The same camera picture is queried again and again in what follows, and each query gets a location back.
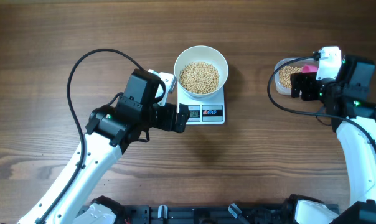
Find pink measuring scoop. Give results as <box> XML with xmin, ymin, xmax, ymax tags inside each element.
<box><xmin>301</xmin><ymin>64</ymin><xmax>318</xmax><ymax>73</ymax></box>

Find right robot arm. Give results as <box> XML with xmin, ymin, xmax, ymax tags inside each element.
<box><xmin>291</xmin><ymin>52</ymin><xmax>376</xmax><ymax>223</ymax></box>

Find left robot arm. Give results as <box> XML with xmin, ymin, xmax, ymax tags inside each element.
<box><xmin>19</xmin><ymin>69</ymin><xmax>190</xmax><ymax>223</ymax></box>

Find white digital kitchen scale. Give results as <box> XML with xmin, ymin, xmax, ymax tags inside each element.
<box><xmin>177</xmin><ymin>85</ymin><xmax>226</xmax><ymax>125</ymax></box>

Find soybeans in bowl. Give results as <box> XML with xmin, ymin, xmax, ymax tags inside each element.
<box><xmin>179</xmin><ymin>62</ymin><xmax>220</xmax><ymax>95</ymax></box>

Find white bowl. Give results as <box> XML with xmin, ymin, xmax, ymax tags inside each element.
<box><xmin>174</xmin><ymin>45</ymin><xmax>229</xmax><ymax>98</ymax></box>

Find clear plastic container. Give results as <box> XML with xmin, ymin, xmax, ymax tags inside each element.
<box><xmin>274</xmin><ymin>59</ymin><xmax>318</xmax><ymax>95</ymax></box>

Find soybeans in container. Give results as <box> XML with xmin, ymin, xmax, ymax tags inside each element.
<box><xmin>279</xmin><ymin>65</ymin><xmax>302</xmax><ymax>89</ymax></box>

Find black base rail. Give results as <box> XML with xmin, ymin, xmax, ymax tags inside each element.
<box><xmin>119</xmin><ymin>204</ymin><xmax>295</xmax><ymax>224</ymax></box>

